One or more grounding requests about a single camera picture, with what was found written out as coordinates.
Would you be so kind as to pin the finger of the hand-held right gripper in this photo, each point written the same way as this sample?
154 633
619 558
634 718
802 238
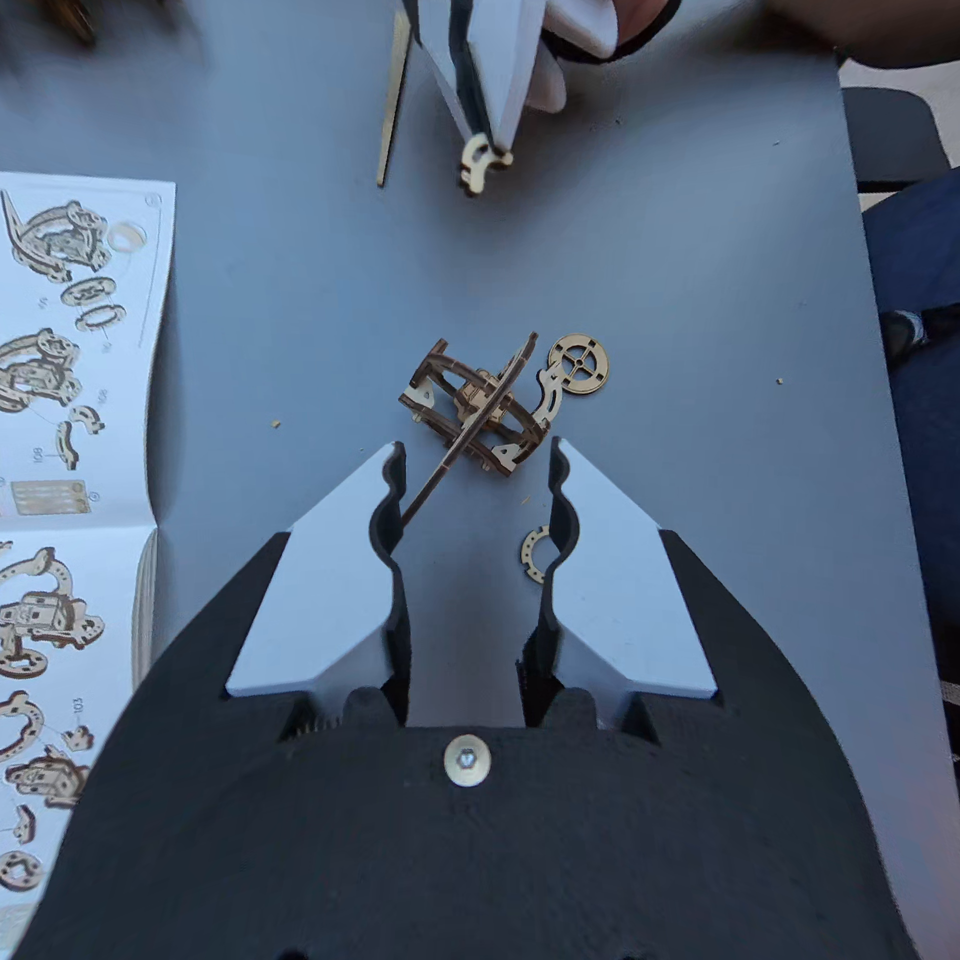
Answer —
506 60
439 45

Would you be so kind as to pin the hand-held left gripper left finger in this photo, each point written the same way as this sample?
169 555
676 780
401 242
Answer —
322 585

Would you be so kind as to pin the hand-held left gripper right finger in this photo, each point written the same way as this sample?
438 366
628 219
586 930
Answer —
622 600

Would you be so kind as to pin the small curved wooden part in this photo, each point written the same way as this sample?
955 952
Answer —
484 161

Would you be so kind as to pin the wooden model assembly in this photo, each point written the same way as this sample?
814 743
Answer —
480 409

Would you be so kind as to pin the person's right forearm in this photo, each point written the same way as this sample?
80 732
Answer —
885 30

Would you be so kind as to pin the person's right hand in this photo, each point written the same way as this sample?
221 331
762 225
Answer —
645 11

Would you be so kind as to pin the thin wooden strip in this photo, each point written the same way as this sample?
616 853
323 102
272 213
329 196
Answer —
393 97

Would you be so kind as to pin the wooden horseshoe part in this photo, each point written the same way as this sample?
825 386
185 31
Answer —
531 555

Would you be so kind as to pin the wooden spoked wheel part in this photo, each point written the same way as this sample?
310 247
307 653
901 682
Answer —
579 364

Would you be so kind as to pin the assembly instruction booklet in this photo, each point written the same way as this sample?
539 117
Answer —
75 420

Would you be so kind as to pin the black chair seat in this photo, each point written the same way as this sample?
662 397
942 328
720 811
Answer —
892 135

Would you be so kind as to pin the person's blue jeans leg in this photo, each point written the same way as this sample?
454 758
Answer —
922 420

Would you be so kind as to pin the brown wooden part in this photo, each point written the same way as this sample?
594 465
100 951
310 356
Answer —
71 19

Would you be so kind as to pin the person's shoe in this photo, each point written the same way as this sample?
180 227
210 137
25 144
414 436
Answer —
904 334

